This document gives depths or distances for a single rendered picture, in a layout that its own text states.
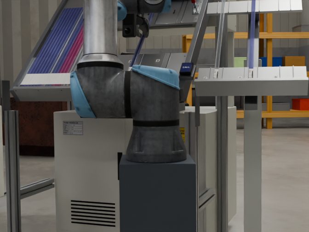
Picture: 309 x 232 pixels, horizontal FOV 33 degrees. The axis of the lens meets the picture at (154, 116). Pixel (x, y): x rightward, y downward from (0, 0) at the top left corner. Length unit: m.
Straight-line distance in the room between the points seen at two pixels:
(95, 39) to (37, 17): 10.46
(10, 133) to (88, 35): 0.91
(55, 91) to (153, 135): 0.81
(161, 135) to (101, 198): 1.09
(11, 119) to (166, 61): 0.65
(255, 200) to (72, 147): 0.87
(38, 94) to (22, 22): 9.78
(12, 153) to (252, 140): 0.93
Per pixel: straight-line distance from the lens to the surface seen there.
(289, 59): 8.82
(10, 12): 11.86
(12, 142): 2.10
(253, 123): 1.82
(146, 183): 1.21
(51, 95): 1.99
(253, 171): 1.85
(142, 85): 1.22
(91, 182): 2.28
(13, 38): 11.79
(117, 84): 1.23
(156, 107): 1.22
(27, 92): 2.03
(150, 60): 1.93
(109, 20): 1.28
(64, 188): 2.35
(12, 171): 2.11
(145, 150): 1.22
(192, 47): 1.91
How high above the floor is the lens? 0.73
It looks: 3 degrees down
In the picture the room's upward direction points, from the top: 1 degrees counter-clockwise
